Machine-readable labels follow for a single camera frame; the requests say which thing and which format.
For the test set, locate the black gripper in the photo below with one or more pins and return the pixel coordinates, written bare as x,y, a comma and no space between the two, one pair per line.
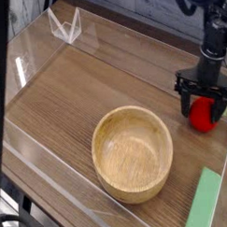
205,79

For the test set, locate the red plush strawberry toy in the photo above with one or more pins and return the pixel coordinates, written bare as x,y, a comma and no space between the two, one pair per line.
200,115

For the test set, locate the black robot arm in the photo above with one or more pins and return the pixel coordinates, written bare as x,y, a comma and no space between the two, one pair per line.
214,43

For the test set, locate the wooden bowl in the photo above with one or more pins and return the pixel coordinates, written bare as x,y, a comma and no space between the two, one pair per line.
132,153

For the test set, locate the green tape strip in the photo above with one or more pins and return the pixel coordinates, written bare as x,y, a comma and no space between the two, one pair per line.
204,199

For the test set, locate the black table clamp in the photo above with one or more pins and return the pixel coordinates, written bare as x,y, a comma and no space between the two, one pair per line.
25,205

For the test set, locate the clear acrylic corner bracket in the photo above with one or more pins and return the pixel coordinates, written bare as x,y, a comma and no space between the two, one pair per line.
68,32

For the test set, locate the clear acrylic front wall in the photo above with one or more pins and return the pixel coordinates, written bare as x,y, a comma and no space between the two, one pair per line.
59,189

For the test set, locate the black foreground post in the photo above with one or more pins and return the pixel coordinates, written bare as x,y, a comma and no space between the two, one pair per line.
0,92

